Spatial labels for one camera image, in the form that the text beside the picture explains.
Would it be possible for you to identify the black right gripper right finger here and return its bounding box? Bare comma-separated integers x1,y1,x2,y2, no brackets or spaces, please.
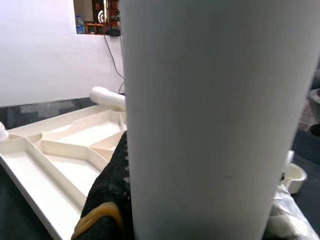
264,183,316,240

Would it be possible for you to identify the white ribbed plastic tabletop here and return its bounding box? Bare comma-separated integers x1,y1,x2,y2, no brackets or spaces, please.
0,103,308,240

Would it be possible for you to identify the black tablecloth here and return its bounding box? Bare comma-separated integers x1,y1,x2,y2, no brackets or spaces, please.
0,97,320,240

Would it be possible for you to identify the clear plastic water bottle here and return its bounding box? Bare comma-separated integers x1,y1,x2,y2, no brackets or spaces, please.
75,14,86,35

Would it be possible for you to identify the black wall cable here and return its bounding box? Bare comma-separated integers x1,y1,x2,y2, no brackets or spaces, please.
103,34,126,95

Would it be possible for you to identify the tan rubber band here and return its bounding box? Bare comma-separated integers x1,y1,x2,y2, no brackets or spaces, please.
71,201,125,240

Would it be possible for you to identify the black white round disc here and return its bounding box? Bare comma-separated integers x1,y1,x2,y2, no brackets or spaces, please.
95,9,108,25

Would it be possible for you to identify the black power strip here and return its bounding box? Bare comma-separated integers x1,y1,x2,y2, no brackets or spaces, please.
106,28,122,38

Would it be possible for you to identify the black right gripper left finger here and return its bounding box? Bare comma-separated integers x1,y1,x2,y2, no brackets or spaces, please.
71,131,135,240

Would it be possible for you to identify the floral cloth covered stand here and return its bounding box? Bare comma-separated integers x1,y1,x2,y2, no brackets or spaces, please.
296,104,320,132

